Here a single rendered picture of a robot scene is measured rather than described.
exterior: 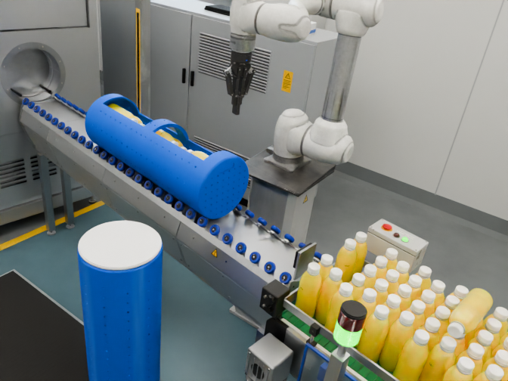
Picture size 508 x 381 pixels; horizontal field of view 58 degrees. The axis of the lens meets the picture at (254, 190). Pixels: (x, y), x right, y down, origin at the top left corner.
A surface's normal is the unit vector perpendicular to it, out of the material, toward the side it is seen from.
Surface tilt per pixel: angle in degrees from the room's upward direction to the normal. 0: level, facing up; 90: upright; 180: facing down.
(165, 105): 90
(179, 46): 90
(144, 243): 0
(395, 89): 90
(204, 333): 0
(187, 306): 0
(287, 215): 90
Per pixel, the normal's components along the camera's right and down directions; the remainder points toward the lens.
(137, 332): 0.54, 0.47
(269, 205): -0.58, 0.34
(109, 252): 0.11, -0.87
